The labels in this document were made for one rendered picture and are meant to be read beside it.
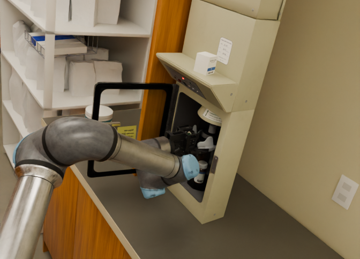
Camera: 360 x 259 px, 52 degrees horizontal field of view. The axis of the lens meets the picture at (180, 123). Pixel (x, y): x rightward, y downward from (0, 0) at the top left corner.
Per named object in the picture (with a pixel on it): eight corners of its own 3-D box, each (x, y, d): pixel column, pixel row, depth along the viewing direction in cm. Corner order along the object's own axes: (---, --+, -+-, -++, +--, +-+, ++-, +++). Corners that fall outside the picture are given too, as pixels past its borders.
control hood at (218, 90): (176, 77, 143) (181, 52, 139) (231, 112, 120) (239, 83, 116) (151, 78, 136) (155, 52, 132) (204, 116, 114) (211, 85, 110)
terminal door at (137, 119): (157, 171, 159) (173, 83, 142) (86, 178, 145) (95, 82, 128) (157, 170, 159) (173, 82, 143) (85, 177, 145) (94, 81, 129)
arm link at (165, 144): (159, 163, 127) (148, 151, 133) (171, 160, 130) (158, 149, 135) (162, 144, 124) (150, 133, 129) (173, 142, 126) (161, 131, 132)
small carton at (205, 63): (201, 68, 124) (205, 51, 121) (214, 73, 122) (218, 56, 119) (193, 70, 120) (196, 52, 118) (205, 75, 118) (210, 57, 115)
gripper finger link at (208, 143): (223, 139, 134) (199, 138, 132) (220, 153, 137) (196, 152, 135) (221, 134, 137) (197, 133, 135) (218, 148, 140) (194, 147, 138)
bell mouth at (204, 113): (222, 105, 151) (225, 93, 149) (253, 124, 139) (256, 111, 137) (188, 109, 141) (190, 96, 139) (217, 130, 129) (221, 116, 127)
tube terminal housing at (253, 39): (201, 168, 177) (241, 2, 145) (248, 208, 155) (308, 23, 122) (157, 178, 163) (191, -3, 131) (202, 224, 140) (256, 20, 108)
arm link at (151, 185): (165, 193, 115) (155, 159, 117) (139, 201, 121) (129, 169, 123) (179, 189, 122) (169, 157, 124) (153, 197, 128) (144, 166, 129)
